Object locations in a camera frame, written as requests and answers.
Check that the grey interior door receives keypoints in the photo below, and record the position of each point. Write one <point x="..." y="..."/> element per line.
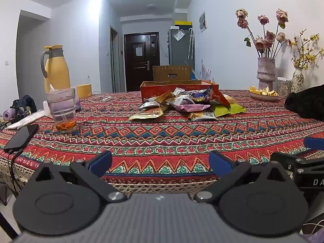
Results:
<point x="114" y="60"/>

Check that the grey refrigerator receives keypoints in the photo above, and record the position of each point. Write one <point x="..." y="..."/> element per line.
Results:
<point x="179" y="53"/>

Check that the yellow and black box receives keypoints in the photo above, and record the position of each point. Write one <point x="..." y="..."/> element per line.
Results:
<point x="183" y="23"/>

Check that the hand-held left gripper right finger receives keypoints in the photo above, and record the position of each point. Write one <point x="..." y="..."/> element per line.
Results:
<point x="220" y="163"/>

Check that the yellow cup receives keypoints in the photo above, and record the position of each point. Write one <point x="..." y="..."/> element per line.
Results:
<point x="84" y="91"/>

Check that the orange peels pile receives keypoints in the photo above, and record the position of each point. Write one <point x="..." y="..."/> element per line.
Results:
<point x="263" y="91"/>

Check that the pile of snack packets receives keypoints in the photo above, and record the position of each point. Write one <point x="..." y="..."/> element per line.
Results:
<point x="162" y="103"/>

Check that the dark backpack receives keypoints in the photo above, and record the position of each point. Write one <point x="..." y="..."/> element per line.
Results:
<point x="25" y="105"/>

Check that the glass jar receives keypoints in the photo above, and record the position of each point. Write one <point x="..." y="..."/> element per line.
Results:
<point x="284" y="87"/>

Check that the black smartphone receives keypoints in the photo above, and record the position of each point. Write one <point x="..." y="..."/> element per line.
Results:
<point x="21" y="136"/>

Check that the purple tissue pack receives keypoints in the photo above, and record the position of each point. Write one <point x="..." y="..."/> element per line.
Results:
<point x="78" y="105"/>

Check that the purple rolled mat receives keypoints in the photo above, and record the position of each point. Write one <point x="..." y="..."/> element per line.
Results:
<point x="8" y="114"/>

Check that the wall picture frame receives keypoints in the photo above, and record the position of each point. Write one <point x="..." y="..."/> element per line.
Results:
<point x="203" y="21"/>

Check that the red cardboard box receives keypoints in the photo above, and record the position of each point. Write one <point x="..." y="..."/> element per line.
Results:
<point x="151" y="91"/>

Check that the white paper on refrigerator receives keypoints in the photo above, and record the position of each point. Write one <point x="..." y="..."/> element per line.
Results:
<point x="179" y="35"/>

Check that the hanging umbrella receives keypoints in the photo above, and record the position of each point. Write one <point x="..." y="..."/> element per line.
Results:
<point x="190" y="43"/>

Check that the pink snack packet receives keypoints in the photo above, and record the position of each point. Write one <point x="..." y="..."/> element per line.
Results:
<point x="192" y="107"/>

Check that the black cloth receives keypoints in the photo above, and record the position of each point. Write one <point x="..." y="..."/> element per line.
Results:
<point x="306" y="103"/>

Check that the pink ceramic vase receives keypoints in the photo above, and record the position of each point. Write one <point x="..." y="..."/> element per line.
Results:
<point x="265" y="73"/>

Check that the clear plastic cup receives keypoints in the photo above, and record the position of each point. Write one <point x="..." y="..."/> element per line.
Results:
<point x="60" y="106"/>

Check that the ceramic bowl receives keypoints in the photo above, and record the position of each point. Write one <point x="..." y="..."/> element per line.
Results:
<point x="263" y="98"/>

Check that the white paper on door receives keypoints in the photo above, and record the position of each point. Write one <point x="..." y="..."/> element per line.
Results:
<point x="138" y="51"/>

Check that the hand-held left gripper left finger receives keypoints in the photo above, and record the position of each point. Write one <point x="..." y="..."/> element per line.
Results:
<point x="101" y="162"/>

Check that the white plastic bag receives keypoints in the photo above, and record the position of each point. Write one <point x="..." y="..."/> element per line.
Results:
<point x="27" y="120"/>

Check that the dried purple flowers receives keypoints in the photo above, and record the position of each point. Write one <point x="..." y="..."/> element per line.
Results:
<point x="206" y="72"/>

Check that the dried pink roses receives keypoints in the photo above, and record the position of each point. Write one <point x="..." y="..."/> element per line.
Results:
<point x="263" y="43"/>

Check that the dark entry door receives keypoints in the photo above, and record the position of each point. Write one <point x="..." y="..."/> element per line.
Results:
<point x="134" y="73"/>

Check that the yellow thermos jug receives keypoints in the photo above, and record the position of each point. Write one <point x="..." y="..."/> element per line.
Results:
<point x="57" y="70"/>

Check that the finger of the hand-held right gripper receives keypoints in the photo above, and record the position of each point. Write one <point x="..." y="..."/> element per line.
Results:
<point x="315" y="144"/>
<point x="291" y="162"/>

